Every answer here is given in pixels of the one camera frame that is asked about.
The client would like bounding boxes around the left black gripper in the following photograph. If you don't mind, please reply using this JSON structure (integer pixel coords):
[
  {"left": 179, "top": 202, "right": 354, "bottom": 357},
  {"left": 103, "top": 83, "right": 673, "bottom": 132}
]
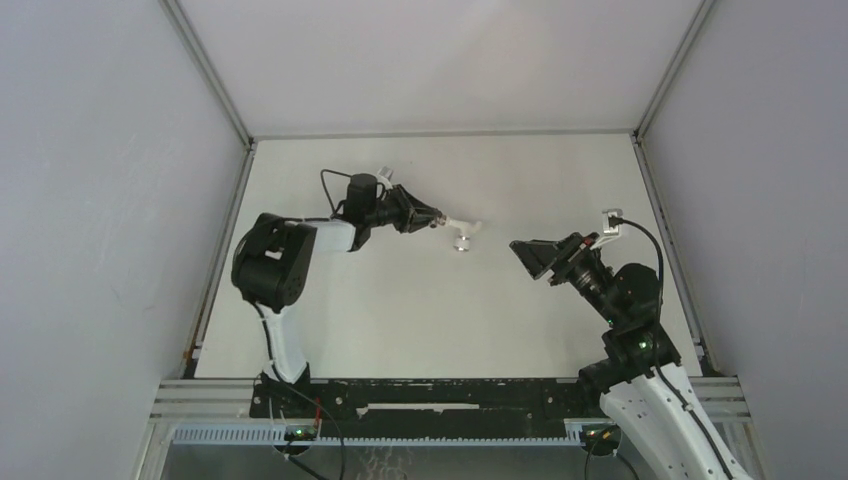
[{"left": 365, "top": 184, "right": 441, "bottom": 234}]

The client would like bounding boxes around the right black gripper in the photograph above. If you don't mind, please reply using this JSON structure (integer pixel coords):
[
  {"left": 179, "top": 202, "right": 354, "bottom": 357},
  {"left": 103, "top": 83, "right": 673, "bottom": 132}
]
[{"left": 509, "top": 230, "right": 622, "bottom": 325}]

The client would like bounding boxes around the white plastic water faucet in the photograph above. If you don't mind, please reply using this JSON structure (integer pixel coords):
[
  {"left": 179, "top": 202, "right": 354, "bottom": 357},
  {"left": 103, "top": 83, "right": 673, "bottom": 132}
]
[{"left": 441, "top": 216, "right": 483, "bottom": 252}]

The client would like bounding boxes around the metal tee pipe fitting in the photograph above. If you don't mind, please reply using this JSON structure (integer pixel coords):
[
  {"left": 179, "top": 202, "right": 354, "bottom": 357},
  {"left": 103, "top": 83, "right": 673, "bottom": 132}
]
[{"left": 429, "top": 214, "right": 451, "bottom": 228}]

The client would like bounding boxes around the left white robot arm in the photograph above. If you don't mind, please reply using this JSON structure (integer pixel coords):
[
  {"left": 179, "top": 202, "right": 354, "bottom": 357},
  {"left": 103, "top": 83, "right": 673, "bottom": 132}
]
[{"left": 231, "top": 173, "right": 449, "bottom": 417}]

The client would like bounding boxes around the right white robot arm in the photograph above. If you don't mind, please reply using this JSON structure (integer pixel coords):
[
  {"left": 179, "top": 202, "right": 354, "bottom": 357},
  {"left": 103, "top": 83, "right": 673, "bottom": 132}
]
[{"left": 509, "top": 233, "right": 750, "bottom": 479}]

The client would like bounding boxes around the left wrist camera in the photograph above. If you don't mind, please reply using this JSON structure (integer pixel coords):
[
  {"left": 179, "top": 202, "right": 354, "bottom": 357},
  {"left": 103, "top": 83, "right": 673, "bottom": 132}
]
[{"left": 375, "top": 166, "right": 394, "bottom": 190}]

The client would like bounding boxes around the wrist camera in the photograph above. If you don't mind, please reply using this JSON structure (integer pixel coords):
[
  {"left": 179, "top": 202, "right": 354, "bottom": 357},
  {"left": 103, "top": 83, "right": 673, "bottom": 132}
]
[
  {"left": 591, "top": 208, "right": 623, "bottom": 250},
  {"left": 375, "top": 166, "right": 394, "bottom": 190}
]

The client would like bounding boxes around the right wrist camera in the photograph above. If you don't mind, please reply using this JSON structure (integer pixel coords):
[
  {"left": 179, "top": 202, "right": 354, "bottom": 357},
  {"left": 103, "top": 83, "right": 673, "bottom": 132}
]
[{"left": 591, "top": 208, "right": 623, "bottom": 250}]

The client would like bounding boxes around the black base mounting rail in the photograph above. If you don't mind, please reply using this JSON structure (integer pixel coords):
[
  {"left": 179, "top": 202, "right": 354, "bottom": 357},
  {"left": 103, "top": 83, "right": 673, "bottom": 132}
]
[{"left": 249, "top": 375, "right": 608, "bottom": 437}]

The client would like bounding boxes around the white slotted cable duct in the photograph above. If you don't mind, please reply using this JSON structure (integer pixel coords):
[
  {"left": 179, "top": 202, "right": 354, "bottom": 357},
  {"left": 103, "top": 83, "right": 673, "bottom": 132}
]
[{"left": 171, "top": 424, "right": 584, "bottom": 447}]

